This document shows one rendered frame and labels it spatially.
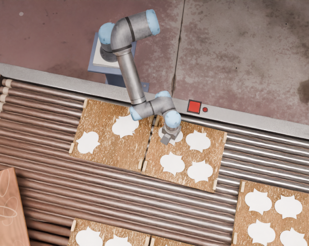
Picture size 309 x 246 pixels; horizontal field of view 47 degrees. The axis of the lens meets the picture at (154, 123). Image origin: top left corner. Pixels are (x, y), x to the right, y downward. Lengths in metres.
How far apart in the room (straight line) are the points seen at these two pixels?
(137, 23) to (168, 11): 1.82
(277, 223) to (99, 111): 1.15
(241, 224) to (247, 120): 0.58
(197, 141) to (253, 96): 1.29
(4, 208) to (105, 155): 0.57
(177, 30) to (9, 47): 1.52
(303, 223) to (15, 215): 1.49
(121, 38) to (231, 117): 0.83
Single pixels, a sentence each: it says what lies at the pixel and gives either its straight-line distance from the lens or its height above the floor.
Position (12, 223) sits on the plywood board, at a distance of 1.99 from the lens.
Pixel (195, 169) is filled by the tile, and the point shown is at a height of 0.95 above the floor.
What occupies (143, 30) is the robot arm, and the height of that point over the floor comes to 1.46.
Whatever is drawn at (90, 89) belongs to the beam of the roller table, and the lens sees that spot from 2.17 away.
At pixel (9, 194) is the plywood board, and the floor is 1.04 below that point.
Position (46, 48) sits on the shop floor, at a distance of 3.43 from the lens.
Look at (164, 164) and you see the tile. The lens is 1.98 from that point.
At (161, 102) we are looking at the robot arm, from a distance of 1.76.
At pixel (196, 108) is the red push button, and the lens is 2.09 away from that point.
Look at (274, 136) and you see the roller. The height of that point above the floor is 0.92.
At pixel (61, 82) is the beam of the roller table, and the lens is 2.22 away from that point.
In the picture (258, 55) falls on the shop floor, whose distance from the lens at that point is 3.38.
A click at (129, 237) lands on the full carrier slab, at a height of 0.94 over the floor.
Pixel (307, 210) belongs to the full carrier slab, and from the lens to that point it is 2.12.
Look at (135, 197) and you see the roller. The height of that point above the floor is 0.92.
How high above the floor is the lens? 2.90
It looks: 74 degrees down
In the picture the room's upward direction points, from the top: 1 degrees counter-clockwise
